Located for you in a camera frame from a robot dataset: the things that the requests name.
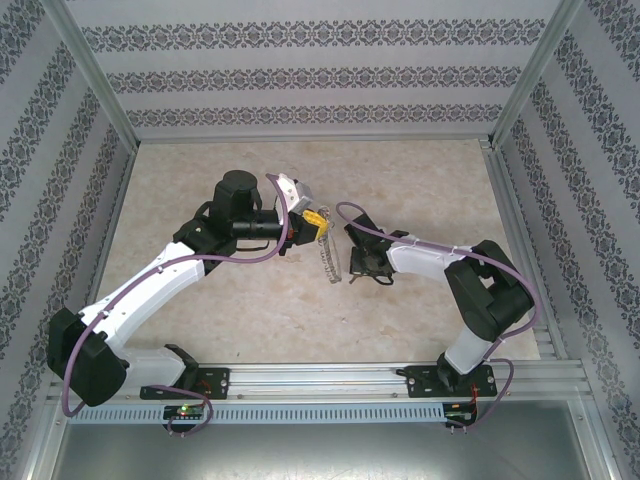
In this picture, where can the aluminium frame post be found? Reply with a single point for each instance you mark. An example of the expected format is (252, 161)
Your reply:
(94, 75)
(530, 75)

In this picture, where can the grey metal panel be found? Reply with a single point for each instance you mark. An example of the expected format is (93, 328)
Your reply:
(320, 455)

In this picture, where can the aluminium frame crossbar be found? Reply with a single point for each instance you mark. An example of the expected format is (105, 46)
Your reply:
(310, 138)

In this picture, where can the large metal keyring with rings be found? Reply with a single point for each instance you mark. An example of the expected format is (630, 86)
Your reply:
(330, 260)

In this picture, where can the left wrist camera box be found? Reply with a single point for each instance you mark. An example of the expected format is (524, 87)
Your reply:
(300, 197)

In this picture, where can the aluminium frame bar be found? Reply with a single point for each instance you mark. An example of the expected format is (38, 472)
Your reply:
(42, 440)
(595, 440)

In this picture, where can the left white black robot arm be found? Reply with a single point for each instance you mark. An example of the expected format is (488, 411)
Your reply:
(150, 285)

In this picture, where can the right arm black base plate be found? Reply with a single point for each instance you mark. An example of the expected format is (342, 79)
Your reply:
(420, 382)

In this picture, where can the wide aluminium side rail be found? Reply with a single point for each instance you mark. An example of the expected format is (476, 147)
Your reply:
(510, 200)

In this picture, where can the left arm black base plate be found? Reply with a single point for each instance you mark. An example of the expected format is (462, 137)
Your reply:
(215, 382)

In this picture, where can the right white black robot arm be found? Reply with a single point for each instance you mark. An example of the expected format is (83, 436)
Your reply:
(425, 260)

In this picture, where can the narrow aluminium side rail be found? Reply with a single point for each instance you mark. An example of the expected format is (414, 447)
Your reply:
(106, 240)

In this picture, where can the aluminium mounting rail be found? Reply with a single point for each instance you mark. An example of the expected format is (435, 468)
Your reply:
(315, 382)

